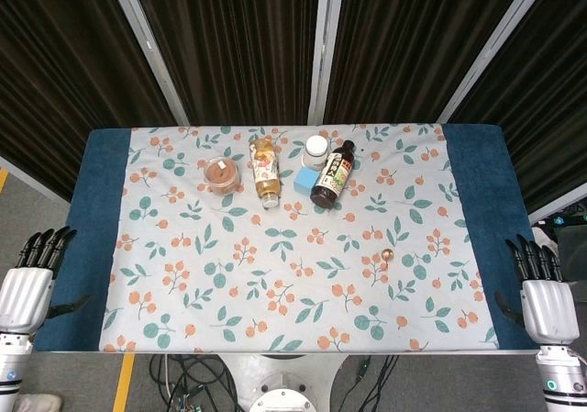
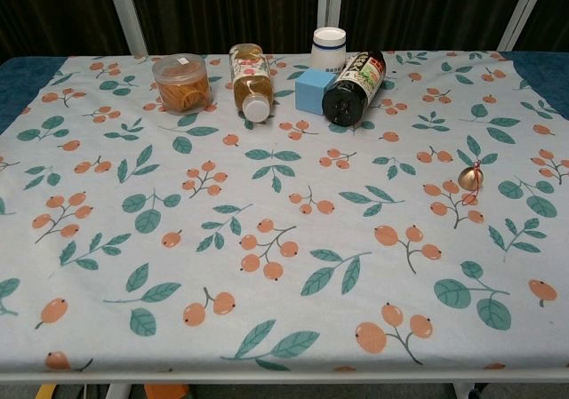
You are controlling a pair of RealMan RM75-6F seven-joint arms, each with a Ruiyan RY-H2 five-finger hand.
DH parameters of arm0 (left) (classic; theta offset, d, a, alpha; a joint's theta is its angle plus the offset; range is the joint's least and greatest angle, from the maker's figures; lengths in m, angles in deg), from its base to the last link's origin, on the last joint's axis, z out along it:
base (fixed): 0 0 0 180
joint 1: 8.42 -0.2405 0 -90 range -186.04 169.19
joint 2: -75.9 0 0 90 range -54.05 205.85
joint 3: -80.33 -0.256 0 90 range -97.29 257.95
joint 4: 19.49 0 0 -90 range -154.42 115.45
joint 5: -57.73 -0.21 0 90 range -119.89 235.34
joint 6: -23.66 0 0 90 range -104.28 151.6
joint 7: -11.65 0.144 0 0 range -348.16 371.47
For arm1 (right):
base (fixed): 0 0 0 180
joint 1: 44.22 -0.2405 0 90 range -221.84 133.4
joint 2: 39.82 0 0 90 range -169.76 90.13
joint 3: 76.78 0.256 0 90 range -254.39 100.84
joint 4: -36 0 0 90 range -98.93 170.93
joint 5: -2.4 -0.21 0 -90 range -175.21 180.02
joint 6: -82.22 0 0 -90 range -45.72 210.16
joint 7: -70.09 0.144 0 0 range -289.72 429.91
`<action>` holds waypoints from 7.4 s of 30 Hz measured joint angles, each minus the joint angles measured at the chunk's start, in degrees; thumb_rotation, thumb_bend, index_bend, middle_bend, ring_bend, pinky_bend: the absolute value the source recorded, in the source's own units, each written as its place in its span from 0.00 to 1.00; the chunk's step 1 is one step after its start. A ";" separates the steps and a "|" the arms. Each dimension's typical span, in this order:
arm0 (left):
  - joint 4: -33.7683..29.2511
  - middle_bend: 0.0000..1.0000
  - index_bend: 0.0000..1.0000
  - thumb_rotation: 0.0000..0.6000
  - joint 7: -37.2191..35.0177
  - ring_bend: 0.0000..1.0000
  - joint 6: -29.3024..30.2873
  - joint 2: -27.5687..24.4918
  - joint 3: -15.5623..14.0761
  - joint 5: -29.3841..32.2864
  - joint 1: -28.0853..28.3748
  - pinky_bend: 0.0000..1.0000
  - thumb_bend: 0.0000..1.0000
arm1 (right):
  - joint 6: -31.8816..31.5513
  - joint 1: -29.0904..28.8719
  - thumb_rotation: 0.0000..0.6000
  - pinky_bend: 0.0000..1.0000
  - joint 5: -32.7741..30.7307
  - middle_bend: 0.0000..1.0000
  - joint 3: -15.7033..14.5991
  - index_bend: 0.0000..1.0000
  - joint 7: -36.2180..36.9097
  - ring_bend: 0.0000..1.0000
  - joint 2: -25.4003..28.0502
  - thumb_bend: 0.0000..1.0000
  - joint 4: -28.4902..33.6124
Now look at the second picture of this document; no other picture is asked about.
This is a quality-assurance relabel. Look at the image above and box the clear cup brown dessert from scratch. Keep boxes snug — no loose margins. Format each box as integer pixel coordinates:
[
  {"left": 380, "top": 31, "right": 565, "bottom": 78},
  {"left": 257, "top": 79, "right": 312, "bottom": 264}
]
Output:
[{"left": 151, "top": 53, "right": 212, "bottom": 115}]

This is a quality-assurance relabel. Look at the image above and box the dark pleated curtain panel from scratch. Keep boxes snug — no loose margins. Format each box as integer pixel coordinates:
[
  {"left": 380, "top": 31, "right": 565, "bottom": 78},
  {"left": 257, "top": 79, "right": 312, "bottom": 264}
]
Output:
[
  {"left": 0, "top": 0, "right": 134, "bottom": 60},
  {"left": 119, "top": 0, "right": 322, "bottom": 56},
  {"left": 337, "top": 0, "right": 533, "bottom": 53},
  {"left": 517, "top": 0, "right": 569, "bottom": 53}
]

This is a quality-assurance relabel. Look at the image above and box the dark sauce bottle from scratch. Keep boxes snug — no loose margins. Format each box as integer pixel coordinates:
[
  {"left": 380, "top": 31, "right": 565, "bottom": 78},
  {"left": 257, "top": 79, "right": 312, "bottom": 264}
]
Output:
[{"left": 322, "top": 50, "right": 387, "bottom": 128}]

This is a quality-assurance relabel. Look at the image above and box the orange plastic object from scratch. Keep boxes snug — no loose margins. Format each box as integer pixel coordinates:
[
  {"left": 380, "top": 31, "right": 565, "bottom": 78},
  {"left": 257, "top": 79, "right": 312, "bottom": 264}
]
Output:
[{"left": 144, "top": 383, "right": 190, "bottom": 399}]

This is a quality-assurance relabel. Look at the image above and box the small gold bell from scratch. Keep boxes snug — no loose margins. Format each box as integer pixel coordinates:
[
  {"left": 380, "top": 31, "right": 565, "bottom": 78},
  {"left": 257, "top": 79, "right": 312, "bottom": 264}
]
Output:
[{"left": 457, "top": 160, "right": 485, "bottom": 206}]

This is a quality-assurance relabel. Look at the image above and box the light blue cube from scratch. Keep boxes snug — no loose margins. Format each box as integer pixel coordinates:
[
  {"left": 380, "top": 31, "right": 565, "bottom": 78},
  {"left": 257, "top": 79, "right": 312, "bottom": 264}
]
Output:
[{"left": 294, "top": 67, "right": 338, "bottom": 116}]

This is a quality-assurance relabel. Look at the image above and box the floral print tablecloth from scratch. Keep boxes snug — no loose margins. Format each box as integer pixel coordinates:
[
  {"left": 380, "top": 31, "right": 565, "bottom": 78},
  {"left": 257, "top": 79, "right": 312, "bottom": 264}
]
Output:
[{"left": 0, "top": 51, "right": 569, "bottom": 372}]

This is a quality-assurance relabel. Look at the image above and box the small white lidded jar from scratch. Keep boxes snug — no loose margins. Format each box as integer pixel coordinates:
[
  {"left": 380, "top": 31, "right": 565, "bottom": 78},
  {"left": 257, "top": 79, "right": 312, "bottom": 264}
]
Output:
[{"left": 309, "top": 27, "right": 348, "bottom": 69}]

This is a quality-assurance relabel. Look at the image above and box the tea bottle with white cap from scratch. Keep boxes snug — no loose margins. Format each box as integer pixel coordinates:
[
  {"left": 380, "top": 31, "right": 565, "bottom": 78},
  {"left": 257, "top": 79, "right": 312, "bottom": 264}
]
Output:
[{"left": 228, "top": 42, "right": 276, "bottom": 123}]

